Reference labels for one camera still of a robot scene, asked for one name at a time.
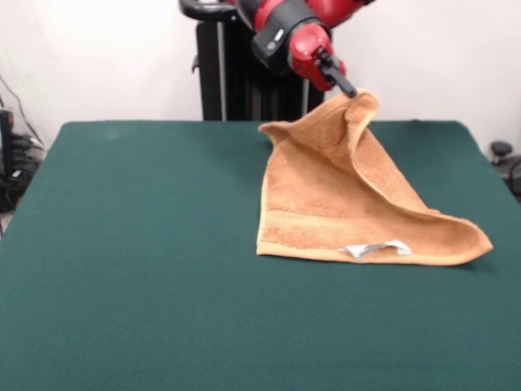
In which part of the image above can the black cable bundle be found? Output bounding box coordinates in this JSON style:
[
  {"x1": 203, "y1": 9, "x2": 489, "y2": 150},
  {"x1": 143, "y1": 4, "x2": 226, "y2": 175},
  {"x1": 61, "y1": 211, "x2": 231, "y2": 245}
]
[{"x1": 0, "y1": 134, "x2": 46, "y2": 213}]

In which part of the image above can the orange terry towel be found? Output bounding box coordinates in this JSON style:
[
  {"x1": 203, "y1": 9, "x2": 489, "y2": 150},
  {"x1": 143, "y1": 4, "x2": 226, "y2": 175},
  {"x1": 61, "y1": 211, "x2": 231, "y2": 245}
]
[{"x1": 255, "y1": 88, "x2": 494, "y2": 268}]

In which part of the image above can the grey cable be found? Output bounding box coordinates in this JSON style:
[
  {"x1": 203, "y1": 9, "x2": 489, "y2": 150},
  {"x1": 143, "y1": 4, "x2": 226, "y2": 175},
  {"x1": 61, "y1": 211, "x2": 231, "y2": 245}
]
[{"x1": 0, "y1": 75, "x2": 46, "y2": 147}]

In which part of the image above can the black box device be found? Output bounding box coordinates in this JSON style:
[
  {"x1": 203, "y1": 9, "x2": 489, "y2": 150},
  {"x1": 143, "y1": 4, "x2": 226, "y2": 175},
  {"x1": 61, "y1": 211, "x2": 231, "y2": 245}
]
[{"x1": 0, "y1": 108, "x2": 15, "y2": 180}]

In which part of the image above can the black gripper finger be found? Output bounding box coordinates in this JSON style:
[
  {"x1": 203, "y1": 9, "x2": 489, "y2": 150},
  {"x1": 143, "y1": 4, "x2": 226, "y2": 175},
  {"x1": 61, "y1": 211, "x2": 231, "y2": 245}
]
[
  {"x1": 317, "y1": 46, "x2": 358, "y2": 99},
  {"x1": 330, "y1": 55, "x2": 348, "y2": 79}
]

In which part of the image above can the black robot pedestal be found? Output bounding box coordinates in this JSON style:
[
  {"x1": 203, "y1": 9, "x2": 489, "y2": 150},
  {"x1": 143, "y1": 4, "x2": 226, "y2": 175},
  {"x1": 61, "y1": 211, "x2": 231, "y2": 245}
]
[{"x1": 177, "y1": 0, "x2": 335, "y2": 122}]

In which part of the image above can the dark green table cloth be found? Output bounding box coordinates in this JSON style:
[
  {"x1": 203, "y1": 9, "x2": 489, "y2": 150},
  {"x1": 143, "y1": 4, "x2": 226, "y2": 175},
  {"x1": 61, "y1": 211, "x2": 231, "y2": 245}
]
[{"x1": 0, "y1": 120, "x2": 521, "y2": 391}]

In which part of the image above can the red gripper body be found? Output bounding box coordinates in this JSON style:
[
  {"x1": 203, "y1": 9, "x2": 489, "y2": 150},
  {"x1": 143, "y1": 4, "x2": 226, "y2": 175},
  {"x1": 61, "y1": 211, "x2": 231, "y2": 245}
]
[{"x1": 289, "y1": 24, "x2": 348, "y2": 93}]

